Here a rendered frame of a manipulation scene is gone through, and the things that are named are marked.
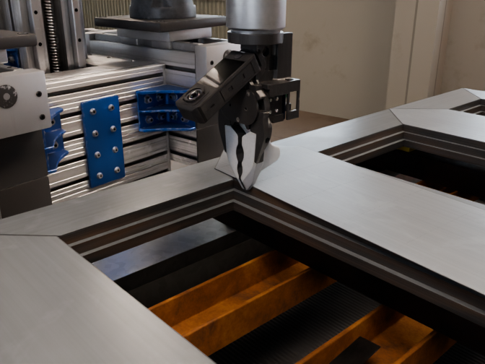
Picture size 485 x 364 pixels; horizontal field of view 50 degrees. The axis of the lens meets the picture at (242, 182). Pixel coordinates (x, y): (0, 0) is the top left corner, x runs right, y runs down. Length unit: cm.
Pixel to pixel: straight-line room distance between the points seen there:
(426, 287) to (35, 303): 38
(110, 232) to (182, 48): 60
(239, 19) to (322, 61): 391
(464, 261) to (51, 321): 40
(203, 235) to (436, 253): 50
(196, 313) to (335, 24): 386
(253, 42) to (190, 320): 38
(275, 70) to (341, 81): 379
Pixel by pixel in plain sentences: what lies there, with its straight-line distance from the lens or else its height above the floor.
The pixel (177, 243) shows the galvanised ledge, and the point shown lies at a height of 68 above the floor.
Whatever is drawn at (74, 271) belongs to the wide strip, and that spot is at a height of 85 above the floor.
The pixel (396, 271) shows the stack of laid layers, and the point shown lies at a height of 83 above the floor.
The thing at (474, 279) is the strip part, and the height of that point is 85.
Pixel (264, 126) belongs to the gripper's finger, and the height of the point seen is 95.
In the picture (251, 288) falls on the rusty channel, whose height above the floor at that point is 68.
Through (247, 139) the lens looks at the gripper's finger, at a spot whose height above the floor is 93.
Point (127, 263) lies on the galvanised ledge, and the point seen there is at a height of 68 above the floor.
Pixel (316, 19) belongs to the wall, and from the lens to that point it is 456.
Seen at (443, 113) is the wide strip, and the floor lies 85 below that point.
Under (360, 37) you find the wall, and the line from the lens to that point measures 437.
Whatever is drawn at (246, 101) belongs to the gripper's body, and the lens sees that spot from 68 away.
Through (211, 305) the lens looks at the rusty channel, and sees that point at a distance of 78.
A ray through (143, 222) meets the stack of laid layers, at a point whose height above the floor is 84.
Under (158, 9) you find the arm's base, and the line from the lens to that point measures 120.
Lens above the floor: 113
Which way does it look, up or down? 22 degrees down
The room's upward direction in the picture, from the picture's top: straight up
